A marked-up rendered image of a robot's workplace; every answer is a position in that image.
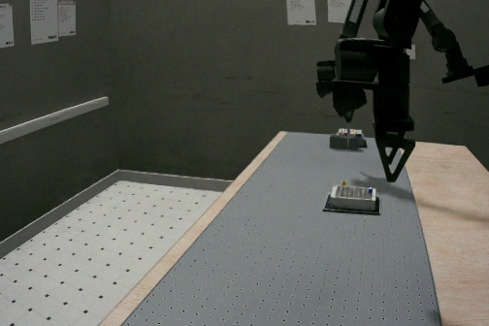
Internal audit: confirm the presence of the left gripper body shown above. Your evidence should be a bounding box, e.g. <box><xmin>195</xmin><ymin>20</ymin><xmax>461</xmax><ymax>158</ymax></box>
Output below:
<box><xmin>374</xmin><ymin>84</ymin><xmax>414</xmax><ymax>142</ymax></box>

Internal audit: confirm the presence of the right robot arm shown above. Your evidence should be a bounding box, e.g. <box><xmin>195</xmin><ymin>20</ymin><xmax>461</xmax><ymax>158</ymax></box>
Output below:
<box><xmin>316</xmin><ymin>0</ymin><xmax>473</xmax><ymax>98</ymax></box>

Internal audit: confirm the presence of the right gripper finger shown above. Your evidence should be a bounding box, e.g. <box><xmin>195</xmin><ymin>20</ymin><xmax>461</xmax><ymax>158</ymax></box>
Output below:
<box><xmin>344</xmin><ymin>109</ymin><xmax>355</xmax><ymax>123</ymax></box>

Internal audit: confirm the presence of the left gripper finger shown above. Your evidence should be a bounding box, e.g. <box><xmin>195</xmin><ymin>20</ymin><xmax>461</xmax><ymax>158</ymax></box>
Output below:
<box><xmin>386</xmin><ymin>127</ymin><xmax>406</xmax><ymax>164</ymax></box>
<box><xmin>375</xmin><ymin>139</ymin><xmax>416</xmax><ymax>182</ymax></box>

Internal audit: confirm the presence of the white grid rack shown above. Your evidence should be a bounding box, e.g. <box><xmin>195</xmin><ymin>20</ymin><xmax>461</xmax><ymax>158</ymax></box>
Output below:
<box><xmin>330</xmin><ymin>185</ymin><xmax>375</xmax><ymax>211</ymax></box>

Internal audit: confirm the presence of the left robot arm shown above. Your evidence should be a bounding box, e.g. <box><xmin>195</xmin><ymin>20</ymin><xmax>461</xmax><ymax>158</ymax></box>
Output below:
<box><xmin>332</xmin><ymin>0</ymin><xmax>423</xmax><ymax>118</ymax></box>

